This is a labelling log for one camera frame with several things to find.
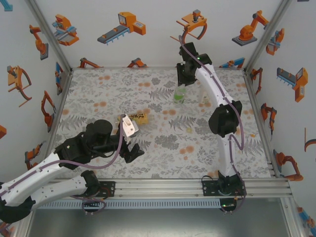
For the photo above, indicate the floral print tablecloth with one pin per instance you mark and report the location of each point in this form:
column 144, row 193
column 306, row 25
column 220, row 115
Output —
column 98, row 98

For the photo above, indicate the grey metal base plate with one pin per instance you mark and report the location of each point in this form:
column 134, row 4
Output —
column 160, row 222

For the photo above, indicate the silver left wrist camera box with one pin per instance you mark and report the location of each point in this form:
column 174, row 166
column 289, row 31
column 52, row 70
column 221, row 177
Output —
column 129, row 127

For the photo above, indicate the thin aluminium frame rail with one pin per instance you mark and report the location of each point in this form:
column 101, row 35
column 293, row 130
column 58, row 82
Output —
column 148, row 67

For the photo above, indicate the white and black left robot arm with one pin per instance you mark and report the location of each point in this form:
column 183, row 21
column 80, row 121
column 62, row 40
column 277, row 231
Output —
column 29, row 177

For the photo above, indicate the aluminium side frame rail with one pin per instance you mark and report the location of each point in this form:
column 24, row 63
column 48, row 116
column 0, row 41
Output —
column 259, row 118
column 61, row 98

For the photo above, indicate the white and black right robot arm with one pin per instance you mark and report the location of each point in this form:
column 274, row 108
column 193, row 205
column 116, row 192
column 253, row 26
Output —
column 225, row 153

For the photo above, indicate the yellow label drink bottle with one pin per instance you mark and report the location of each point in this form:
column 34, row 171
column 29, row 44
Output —
column 140, row 118

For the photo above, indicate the aluminium frame post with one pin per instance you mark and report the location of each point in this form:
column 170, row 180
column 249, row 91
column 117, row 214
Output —
column 266, row 34
column 292, row 217
column 49, row 37

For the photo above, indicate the long aluminium frame rail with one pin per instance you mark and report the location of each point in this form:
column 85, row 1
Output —
column 160, row 187

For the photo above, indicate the small circuit board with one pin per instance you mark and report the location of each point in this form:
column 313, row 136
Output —
column 228, row 203

